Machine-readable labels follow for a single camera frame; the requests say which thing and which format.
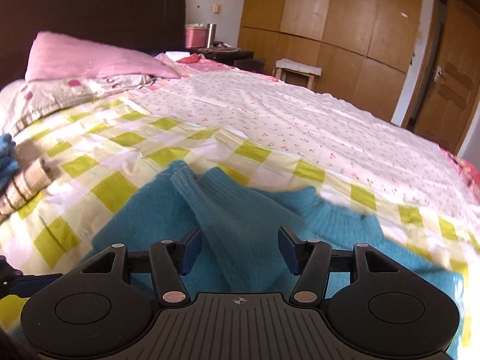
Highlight teal knit sweater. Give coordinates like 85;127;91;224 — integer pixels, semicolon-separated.
81;161;461;359

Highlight brown plaid folded cloth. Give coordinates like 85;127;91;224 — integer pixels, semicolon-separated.
1;142;59;222

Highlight light blue knit garment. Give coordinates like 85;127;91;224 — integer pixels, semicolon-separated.
0;133;19;189

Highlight checkered floral bed sheet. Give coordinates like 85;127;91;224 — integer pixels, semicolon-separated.
1;59;479;359

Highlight pink red blanket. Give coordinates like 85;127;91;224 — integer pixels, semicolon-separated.
452;156;480;201

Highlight small wooden stool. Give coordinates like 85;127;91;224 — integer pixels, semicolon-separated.
273;58;322;90

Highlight wooden door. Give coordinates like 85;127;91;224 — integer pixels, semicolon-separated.
412;0;479;154

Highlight dark bedside table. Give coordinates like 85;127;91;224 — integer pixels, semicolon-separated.
187;47;265;74

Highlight pink storage box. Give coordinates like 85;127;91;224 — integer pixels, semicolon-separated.
185;24;208;48

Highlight pink pillow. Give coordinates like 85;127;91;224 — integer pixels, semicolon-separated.
24;31;180;82

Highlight steel thermos cup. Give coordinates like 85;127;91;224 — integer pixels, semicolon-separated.
206;23;216;48

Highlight wooden wardrobe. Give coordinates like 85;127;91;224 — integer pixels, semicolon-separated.
238;0;422;122

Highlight dark wooden headboard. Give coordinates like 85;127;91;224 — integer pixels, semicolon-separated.
1;0;185;86

